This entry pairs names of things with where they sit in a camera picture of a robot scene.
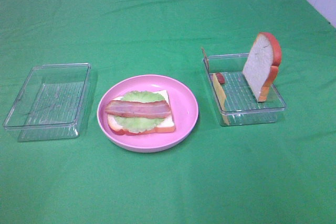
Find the green tablecloth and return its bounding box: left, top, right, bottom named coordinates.
left=1, top=0, right=335, bottom=223

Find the green lettuce leaf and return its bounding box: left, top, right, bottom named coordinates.
left=109, top=90, right=165, bottom=133

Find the bread slice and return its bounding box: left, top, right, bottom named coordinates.
left=243, top=32, right=282, bottom=102
left=103, top=90, right=175, bottom=135

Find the yellow cheese slice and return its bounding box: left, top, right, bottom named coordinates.
left=213, top=73, right=230, bottom=126

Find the clear plastic tray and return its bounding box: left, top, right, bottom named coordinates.
left=203, top=53, right=286, bottom=126
left=3, top=63, right=91, bottom=142

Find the clear left plastic tray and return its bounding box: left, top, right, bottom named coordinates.
left=3, top=63, right=91, bottom=142

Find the bacon strip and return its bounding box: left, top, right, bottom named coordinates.
left=104, top=100, right=171, bottom=119
left=215, top=72, right=225, bottom=84

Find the pink round plate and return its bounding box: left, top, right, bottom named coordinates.
left=97, top=74, right=198, bottom=153

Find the clear right plastic tray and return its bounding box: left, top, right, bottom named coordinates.
left=203, top=53, right=286, bottom=126

